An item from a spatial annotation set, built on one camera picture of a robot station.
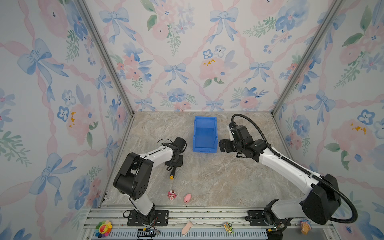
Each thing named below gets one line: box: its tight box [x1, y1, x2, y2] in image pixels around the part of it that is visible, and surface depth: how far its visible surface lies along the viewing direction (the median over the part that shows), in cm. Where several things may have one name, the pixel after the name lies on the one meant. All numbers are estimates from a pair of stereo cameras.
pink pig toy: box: [183, 193, 192, 203], surface depth 80 cm
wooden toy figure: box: [300, 219, 312, 235], surface depth 70 cm
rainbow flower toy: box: [95, 220, 113, 238], surface depth 72 cm
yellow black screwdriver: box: [169, 166, 177, 180], surface depth 89 cm
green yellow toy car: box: [223, 222, 235, 233], surface depth 71 cm
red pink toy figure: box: [167, 190, 177, 201], surface depth 79 cm
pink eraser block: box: [181, 221, 194, 236], surface depth 71 cm
